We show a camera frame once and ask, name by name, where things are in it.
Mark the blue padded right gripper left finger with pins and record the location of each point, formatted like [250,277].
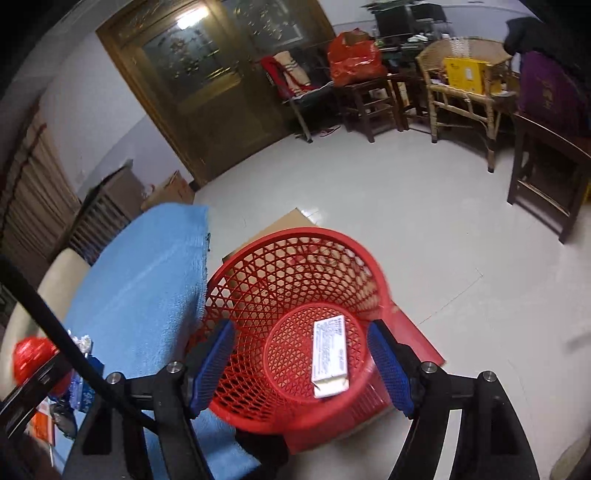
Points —
[181,390]

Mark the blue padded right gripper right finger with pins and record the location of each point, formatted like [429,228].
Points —
[422,392]

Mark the white medicine box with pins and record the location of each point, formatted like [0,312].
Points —
[329,367]

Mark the blue towel table cover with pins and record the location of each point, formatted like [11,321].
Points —
[139,303]

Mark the red plastic mesh basket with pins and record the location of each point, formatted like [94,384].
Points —
[295,322]

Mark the beige leather sofa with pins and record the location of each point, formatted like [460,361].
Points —
[57,288]

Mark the wooden slatted crib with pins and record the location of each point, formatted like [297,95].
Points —
[107,209]

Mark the beige curtain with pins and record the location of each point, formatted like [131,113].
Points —
[38,203]

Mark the dark wooden chair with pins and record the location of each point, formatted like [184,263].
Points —
[550,172]

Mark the wicker bamboo armchair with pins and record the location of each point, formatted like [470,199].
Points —
[486,110]

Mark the dark wooden stool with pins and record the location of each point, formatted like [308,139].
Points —
[365,105]

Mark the yellow box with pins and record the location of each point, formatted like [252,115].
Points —
[467,73]

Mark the purple bag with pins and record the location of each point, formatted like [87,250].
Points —
[549,96]

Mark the brown wooden door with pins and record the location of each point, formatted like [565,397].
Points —
[194,66]

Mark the red plastic bag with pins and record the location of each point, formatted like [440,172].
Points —
[355,57]

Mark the metal chair with red cloth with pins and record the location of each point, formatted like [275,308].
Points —
[300,78]

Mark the black computer monitor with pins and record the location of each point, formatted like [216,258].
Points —
[395,21]

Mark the cardboard box by wall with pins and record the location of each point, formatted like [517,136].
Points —
[174,189]

